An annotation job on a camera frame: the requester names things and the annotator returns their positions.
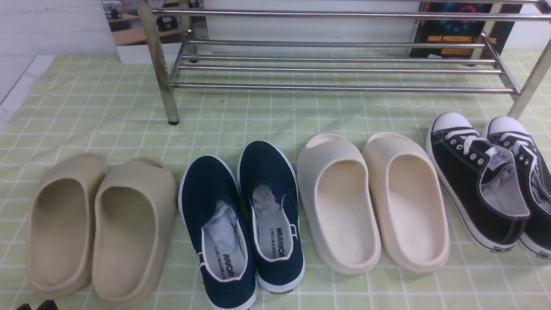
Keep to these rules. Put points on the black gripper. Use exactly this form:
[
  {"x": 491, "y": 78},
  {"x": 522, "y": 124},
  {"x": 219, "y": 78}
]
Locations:
[{"x": 46, "y": 305}]

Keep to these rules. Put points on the navy canvas shoe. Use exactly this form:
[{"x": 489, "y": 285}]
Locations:
[
  {"x": 268, "y": 186},
  {"x": 209, "y": 203}
]

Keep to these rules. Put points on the steel shoe rack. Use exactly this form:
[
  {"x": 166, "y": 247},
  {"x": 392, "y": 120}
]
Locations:
[{"x": 485, "y": 59}]

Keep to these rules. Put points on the tan left slipper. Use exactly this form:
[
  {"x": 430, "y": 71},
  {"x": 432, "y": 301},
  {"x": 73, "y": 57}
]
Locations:
[{"x": 61, "y": 226}]

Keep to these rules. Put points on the tan slipper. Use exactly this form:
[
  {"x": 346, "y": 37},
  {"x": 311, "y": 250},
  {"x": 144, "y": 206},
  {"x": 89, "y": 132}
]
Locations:
[
  {"x": 135, "y": 208},
  {"x": 61, "y": 226}
]

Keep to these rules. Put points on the tan right slipper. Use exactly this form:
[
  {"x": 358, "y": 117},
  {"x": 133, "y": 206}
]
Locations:
[{"x": 135, "y": 208}]

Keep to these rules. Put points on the cream left slipper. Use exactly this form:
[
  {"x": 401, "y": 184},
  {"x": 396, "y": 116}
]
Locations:
[{"x": 332, "y": 178}]

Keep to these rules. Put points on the cream slipper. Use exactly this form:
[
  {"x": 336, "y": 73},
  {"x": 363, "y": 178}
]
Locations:
[
  {"x": 332, "y": 178},
  {"x": 409, "y": 203}
]

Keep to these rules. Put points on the cream right slipper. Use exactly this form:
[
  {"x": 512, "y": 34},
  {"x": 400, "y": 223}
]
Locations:
[{"x": 409, "y": 203}]

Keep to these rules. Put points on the black left sneaker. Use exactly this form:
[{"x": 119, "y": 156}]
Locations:
[{"x": 481, "y": 178}]

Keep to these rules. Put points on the black sneaker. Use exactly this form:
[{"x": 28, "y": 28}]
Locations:
[
  {"x": 481, "y": 178},
  {"x": 534, "y": 180}
]

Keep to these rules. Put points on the black image processing book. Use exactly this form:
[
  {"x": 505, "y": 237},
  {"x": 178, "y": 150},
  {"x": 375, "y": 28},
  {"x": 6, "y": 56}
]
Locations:
[{"x": 455, "y": 31}]

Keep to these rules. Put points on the black right sneaker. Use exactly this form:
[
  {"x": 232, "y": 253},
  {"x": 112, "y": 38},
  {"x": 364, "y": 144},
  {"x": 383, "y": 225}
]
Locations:
[{"x": 534, "y": 180}]

